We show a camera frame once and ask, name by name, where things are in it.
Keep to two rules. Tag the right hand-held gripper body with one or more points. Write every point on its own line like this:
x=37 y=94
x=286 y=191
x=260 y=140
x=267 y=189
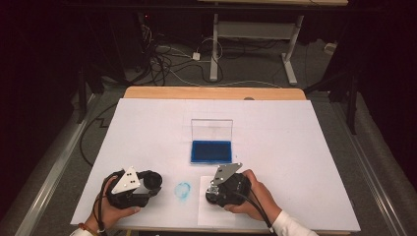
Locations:
x=234 y=187

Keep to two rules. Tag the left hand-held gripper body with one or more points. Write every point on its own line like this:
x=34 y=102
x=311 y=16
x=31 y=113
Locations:
x=126 y=182

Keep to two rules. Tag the black round stamp cap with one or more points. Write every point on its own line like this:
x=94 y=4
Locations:
x=152 y=180

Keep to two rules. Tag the white paper card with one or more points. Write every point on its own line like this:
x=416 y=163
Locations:
x=213 y=217

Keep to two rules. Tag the blue ink pad clear lid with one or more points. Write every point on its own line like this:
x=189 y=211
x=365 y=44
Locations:
x=211 y=152

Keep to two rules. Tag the person's right hand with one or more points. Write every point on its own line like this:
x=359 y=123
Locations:
x=259 y=203

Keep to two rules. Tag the person's left hand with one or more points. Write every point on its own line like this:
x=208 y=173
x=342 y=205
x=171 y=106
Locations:
x=108 y=213

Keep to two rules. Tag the white table cover sheet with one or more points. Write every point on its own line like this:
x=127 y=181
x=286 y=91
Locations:
x=278 y=137

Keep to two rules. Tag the black metal stand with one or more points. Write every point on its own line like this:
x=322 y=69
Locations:
x=82 y=95
x=351 y=101

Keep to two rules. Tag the white power adapter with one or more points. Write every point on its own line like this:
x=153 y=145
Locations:
x=196 y=56

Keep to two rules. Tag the aluminium floor rail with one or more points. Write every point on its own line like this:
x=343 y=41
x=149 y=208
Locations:
x=49 y=183
x=370 y=170

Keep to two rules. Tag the white metal desk frame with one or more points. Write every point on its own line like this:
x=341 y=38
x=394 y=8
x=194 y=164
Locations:
x=255 y=30

